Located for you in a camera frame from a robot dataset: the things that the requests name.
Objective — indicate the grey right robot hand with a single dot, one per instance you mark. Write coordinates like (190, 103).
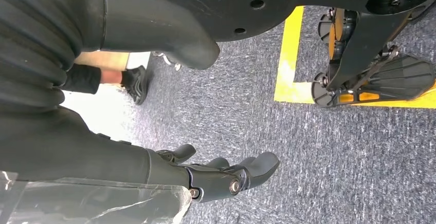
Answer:
(102, 154)

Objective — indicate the person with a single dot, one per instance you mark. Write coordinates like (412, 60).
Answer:
(136, 83)

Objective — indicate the black office chair chrome base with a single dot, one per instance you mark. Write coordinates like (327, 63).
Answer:
(168, 60)

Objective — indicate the yellow floor tape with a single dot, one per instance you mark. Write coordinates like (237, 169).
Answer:
(289, 45)

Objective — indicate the small black orange caster wheel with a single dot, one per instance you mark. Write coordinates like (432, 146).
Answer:
(340, 32)

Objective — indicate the large black orange caster wheel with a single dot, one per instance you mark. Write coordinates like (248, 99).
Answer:
(395, 79)

